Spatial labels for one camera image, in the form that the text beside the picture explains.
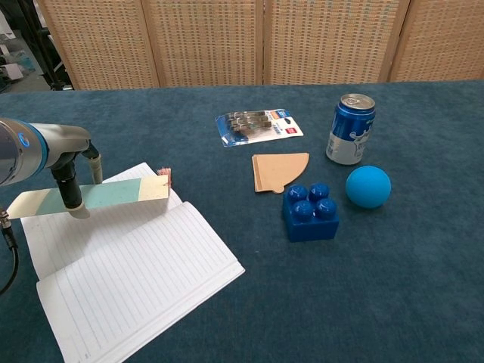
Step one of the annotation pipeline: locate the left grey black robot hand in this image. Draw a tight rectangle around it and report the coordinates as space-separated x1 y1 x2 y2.
44 123 103 220

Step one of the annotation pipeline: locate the teal cream bookmark with tassel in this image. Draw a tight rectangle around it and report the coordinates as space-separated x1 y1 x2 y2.
6 168 173 221

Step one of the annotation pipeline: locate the white box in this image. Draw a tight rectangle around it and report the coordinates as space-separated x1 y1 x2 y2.
0 62 26 82

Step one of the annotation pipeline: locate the black tripod stand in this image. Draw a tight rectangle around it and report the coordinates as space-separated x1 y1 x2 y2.
0 0 73 91

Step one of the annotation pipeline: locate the open lined white notebook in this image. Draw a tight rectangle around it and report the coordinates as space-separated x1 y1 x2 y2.
20 162 246 363

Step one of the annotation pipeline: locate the binder clips blister pack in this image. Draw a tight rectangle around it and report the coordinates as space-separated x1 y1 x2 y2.
214 108 305 148

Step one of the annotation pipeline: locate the wicker folding screen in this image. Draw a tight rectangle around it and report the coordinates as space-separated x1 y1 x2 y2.
36 0 484 91

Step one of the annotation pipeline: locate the brown fan-shaped paper filter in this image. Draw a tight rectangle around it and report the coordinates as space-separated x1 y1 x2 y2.
251 152 310 194

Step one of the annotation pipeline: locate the blue four-stud building block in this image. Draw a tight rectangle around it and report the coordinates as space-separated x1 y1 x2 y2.
281 181 340 244

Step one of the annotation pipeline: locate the blue white drink can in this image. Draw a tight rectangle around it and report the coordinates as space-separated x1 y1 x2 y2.
325 93 377 166

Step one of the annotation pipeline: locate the blue rubber ball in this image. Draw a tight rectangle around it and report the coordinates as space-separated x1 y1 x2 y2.
345 165 392 209

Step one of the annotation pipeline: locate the dark teal table cover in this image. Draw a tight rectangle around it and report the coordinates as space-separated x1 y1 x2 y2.
0 80 484 363

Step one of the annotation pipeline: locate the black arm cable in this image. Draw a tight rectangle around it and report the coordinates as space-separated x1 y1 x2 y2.
0 206 20 296

